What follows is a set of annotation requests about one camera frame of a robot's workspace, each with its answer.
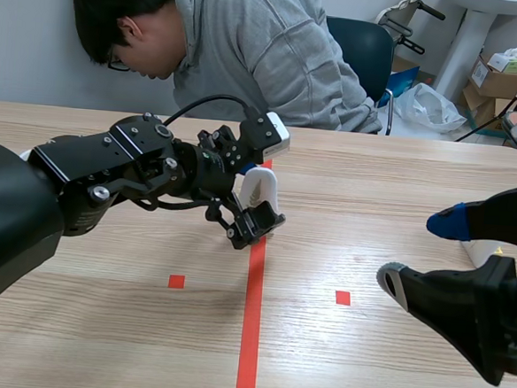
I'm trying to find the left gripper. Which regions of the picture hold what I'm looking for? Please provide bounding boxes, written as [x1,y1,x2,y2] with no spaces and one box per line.
[166,120,293,254]

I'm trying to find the small white card stand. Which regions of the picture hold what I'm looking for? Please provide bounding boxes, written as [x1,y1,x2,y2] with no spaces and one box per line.
[457,237,507,270]
[234,165,284,219]

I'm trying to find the person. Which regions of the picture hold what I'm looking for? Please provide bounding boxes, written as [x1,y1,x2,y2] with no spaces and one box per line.
[63,0,393,136]

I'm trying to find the brown cardboard box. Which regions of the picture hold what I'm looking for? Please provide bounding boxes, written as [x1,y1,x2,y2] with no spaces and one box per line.
[459,81,517,134]
[467,51,517,101]

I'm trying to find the white plastic bag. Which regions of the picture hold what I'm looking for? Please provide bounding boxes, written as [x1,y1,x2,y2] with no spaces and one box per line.
[394,81,470,136]

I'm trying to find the dark blue chair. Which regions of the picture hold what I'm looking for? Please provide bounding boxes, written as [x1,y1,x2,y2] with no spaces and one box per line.
[318,15,401,136]

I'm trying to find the blue flat box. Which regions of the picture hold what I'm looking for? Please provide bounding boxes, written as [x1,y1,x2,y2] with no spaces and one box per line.
[377,63,421,112]

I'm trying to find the green and white tissue box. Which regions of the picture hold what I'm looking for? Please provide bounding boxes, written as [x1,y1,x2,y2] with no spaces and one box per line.
[485,52,517,75]

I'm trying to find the white wash basin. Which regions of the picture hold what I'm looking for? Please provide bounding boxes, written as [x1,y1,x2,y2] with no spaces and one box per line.
[432,0,517,109]

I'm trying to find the folded black trolley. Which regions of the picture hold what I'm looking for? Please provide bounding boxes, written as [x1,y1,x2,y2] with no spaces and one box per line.
[373,0,449,58]

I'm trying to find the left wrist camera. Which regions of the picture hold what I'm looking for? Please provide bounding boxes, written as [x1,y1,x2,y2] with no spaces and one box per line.
[236,108,294,162]

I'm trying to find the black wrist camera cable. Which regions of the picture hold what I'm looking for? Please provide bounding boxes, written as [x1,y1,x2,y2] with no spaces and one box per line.
[162,89,261,134]

